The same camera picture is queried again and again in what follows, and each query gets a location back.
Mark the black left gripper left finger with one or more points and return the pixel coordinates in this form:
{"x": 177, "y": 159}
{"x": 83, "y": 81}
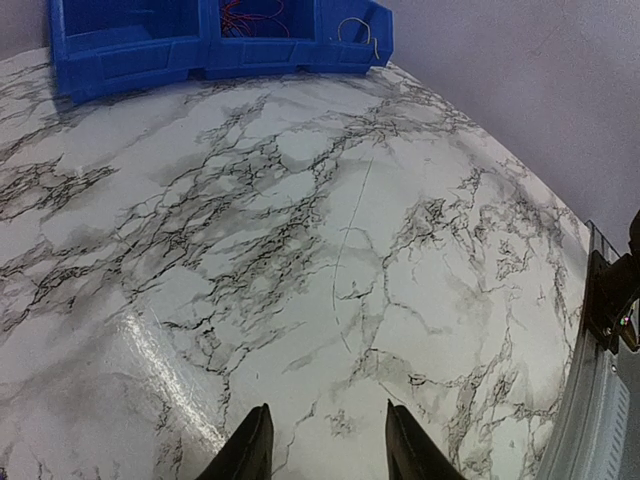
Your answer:
{"x": 247, "y": 454}

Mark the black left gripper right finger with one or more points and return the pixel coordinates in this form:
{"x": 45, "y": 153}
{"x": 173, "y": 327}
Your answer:
{"x": 410, "y": 452}

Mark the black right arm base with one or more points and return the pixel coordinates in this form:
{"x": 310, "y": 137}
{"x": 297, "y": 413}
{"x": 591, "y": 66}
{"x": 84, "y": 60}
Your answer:
{"x": 612, "y": 289}

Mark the blue plastic bin middle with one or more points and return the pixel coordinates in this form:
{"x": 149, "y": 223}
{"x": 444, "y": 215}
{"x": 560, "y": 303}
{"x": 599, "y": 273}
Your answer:
{"x": 256, "y": 38}

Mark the blue plastic bin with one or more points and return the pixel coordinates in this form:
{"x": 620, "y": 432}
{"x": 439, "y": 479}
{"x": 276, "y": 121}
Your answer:
{"x": 99, "y": 48}
{"x": 348, "y": 37}
{"x": 256, "y": 38}

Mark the blue plastic bin right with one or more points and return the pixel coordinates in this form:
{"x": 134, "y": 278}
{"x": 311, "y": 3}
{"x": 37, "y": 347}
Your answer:
{"x": 348, "y": 37}

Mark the blue plastic bin left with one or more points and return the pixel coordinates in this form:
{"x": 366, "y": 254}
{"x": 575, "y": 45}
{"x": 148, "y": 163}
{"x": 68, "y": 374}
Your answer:
{"x": 99, "y": 48}

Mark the aluminium front rail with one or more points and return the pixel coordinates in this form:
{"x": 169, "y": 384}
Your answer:
{"x": 588, "y": 439}

